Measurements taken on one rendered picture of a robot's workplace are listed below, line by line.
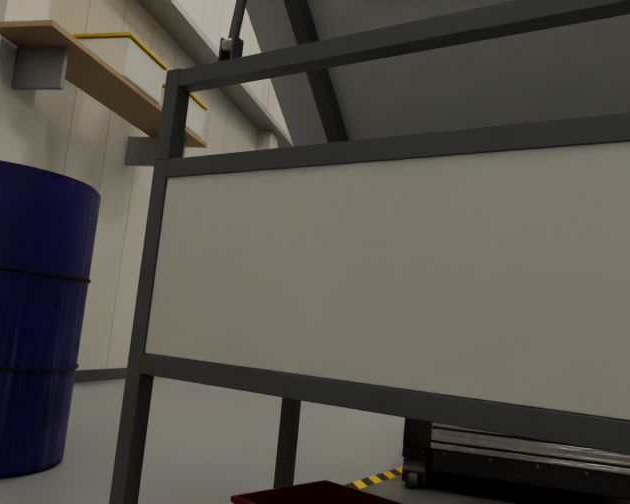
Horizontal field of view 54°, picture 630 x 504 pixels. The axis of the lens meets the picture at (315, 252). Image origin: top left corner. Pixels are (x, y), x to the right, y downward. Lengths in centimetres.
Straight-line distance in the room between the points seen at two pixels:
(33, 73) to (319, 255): 274
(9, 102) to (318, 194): 274
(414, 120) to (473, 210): 66
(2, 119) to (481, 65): 267
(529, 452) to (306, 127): 123
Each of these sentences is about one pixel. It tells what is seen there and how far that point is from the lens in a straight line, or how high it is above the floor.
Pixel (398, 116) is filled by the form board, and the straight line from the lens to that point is 157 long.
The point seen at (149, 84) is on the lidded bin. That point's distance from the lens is 408.
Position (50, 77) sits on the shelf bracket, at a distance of 353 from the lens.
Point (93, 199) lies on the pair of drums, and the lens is 208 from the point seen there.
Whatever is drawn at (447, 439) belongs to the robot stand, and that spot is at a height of 17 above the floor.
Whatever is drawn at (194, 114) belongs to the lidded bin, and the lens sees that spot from 465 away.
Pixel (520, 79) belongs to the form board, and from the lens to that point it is 146.
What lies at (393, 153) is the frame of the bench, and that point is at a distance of 101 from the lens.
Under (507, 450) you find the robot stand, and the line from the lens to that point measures 216.
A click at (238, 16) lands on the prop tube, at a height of 110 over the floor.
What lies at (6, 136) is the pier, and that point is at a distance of 360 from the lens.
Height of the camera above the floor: 47
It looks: 8 degrees up
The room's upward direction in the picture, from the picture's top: 5 degrees clockwise
